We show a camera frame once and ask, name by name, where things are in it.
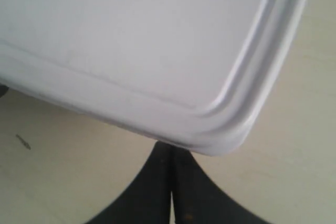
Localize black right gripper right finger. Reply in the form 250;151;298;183
171;147;256;223

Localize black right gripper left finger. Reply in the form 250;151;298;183
88;142;172;223

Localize white lidded plastic container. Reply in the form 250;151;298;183
1;0;306;156

